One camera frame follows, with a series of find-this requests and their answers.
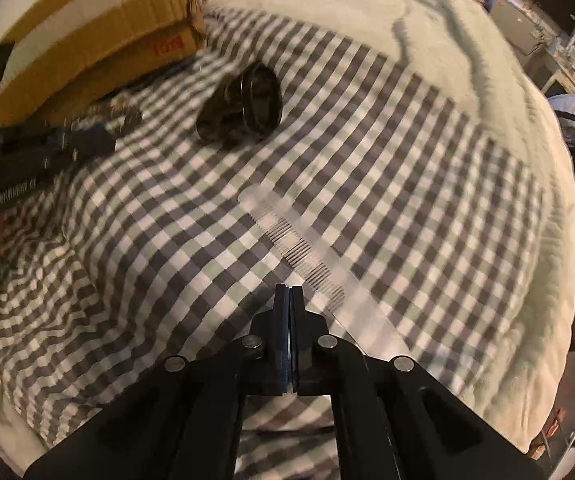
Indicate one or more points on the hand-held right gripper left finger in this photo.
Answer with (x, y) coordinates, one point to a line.
(280, 350)

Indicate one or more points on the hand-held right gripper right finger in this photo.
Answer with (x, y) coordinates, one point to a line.
(303, 355)

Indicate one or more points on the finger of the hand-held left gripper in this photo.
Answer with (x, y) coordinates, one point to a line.
(87, 141)

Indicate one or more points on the clear plastic ruler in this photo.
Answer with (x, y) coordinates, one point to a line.
(317, 241)

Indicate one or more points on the brown cardboard box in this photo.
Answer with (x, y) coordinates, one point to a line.
(92, 10)

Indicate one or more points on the grey checkered cloth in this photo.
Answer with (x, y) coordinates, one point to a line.
(417, 185)

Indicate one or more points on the white textured blanket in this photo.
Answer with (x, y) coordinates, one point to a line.
(367, 10)

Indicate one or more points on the blue and white garment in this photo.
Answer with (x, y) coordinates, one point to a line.
(570, 115)

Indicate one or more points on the grey mini fridge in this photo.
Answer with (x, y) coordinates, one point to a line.
(512, 20)

